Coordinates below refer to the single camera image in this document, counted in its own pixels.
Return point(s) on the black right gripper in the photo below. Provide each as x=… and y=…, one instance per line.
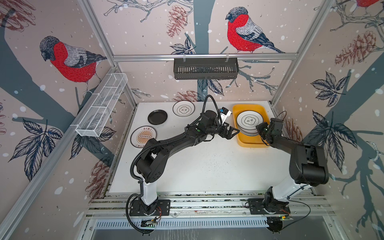
x=260, y=127

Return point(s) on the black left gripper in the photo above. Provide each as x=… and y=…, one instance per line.
x=228, y=135

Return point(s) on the white plate grey emblem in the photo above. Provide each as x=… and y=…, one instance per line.
x=248, y=120

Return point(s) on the small black plate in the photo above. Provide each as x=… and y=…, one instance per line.
x=157, y=117

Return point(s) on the orange sunburst plate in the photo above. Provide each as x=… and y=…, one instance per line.
x=142, y=135
x=250, y=134

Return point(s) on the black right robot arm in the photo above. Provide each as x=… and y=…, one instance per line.
x=308, y=166

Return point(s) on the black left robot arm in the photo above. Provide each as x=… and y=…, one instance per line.
x=149, y=165

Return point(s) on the yellow plastic bin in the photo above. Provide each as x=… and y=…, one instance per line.
x=246, y=141

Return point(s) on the white plate back centre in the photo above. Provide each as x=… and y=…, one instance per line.
x=183, y=108

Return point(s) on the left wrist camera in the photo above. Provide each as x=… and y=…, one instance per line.
x=224, y=113

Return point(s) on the aluminium rail bed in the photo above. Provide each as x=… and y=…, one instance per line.
x=233, y=205

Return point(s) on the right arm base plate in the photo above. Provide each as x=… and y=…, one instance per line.
x=260, y=206

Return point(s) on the black hanging wire basket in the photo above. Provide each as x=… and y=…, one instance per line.
x=206, y=68

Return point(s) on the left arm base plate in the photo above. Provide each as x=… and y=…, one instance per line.
x=157, y=208

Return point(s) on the white mesh wall shelf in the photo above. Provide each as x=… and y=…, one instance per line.
x=99, y=112

